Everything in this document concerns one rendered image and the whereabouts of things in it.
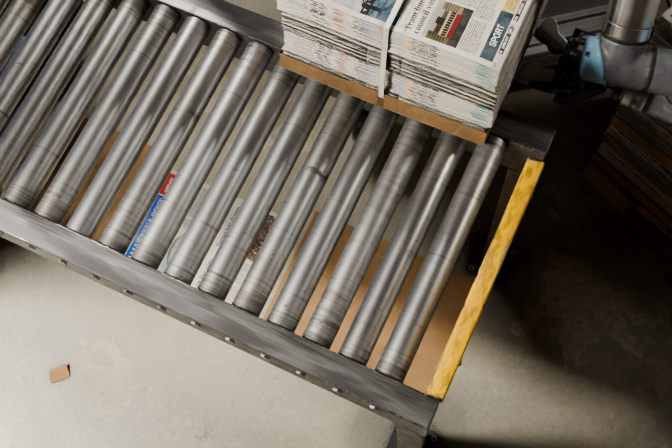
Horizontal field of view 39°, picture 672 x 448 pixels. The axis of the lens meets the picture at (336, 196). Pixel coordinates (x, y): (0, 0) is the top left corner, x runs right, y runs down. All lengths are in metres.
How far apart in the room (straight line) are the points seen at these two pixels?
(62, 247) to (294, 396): 0.87
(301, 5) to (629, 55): 0.52
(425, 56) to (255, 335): 0.52
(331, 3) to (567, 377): 1.23
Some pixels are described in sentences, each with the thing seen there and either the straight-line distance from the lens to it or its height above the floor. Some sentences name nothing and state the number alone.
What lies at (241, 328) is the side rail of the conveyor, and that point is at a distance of 1.55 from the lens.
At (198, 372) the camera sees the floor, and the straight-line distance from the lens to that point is 2.37.
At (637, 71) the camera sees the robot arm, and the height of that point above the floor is 0.92.
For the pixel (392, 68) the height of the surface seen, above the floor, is 0.94.
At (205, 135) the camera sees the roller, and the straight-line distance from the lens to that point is 1.66.
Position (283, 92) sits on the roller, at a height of 0.79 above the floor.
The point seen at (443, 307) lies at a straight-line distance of 2.35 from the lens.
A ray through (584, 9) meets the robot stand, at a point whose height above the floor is 0.23.
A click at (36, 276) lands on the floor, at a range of 2.55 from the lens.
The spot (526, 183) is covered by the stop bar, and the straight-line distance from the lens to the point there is 1.58.
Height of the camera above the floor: 2.30
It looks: 70 degrees down
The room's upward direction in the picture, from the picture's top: 11 degrees counter-clockwise
